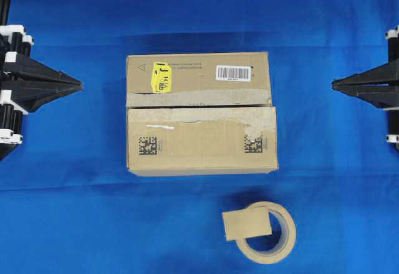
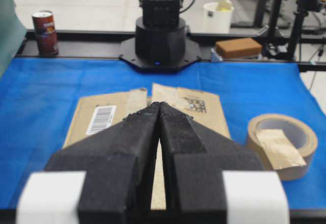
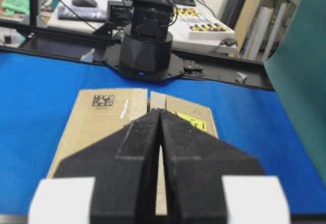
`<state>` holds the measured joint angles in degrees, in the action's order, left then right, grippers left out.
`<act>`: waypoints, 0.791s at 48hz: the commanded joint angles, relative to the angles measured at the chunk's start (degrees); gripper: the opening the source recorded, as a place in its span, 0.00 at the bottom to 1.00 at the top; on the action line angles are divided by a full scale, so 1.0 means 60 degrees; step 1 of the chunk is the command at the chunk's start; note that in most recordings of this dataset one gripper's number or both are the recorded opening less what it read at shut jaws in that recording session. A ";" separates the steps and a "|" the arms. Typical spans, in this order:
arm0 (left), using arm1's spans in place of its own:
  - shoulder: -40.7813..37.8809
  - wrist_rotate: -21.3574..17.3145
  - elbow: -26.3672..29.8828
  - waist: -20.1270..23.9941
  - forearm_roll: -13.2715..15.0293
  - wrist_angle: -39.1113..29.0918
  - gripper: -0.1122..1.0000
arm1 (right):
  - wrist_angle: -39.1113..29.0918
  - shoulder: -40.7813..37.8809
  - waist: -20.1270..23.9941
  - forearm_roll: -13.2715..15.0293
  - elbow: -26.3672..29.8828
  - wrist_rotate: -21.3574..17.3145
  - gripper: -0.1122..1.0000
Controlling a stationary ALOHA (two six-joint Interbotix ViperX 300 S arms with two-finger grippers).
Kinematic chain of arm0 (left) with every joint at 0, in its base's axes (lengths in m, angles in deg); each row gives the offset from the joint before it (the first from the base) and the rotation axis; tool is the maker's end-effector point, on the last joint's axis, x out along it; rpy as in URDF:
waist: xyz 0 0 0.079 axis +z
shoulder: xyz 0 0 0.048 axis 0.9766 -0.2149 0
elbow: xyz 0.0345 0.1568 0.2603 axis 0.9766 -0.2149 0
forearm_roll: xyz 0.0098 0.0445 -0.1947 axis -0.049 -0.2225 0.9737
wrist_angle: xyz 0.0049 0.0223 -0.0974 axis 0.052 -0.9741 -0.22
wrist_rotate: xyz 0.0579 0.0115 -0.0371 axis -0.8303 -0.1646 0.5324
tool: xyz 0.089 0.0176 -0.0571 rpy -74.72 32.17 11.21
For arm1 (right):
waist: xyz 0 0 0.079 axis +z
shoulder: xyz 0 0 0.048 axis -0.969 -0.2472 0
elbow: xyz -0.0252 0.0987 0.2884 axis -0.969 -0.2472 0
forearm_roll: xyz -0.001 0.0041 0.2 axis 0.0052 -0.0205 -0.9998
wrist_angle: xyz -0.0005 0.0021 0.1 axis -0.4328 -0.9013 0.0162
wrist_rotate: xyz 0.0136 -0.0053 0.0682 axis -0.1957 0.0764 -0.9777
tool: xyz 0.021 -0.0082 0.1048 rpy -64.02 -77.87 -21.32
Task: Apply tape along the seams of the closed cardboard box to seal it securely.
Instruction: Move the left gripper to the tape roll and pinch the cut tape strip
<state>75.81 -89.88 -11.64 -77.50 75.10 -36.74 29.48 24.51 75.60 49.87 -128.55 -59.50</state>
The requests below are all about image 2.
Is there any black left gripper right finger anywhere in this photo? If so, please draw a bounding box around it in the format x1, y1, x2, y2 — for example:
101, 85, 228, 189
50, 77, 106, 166
158, 102, 290, 224

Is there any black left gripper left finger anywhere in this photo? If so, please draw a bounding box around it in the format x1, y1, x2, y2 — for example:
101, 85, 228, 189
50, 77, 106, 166
16, 102, 160, 224

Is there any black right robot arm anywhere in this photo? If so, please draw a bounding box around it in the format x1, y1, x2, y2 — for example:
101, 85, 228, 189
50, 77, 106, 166
119, 0, 201, 72

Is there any brown cardboard box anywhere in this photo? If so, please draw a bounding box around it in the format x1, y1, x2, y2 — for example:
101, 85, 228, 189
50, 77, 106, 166
62, 82, 231, 212

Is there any brown packing tape roll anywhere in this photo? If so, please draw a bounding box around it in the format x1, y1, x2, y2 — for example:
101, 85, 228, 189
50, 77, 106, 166
246, 114, 318, 181

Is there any blue table cloth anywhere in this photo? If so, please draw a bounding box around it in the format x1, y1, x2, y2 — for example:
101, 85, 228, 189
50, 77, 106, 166
1, 58, 325, 209

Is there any brown cork block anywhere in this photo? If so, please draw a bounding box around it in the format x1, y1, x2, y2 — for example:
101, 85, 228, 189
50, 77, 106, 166
215, 38, 262, 59

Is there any white bucket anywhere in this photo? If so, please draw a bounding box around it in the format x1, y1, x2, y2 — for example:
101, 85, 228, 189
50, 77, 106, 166
202, 0, 234, 34

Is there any red snack can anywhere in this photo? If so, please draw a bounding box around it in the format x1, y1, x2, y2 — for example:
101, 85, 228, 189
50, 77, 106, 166
32, 10, 59, 55

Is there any green backdrop sheet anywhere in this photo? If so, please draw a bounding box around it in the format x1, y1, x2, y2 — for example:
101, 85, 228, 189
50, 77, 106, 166
1, 0, 26, 75

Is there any black equipment stand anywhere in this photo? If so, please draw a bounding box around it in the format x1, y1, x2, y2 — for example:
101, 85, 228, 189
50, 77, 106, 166
249, 0, 326, 61

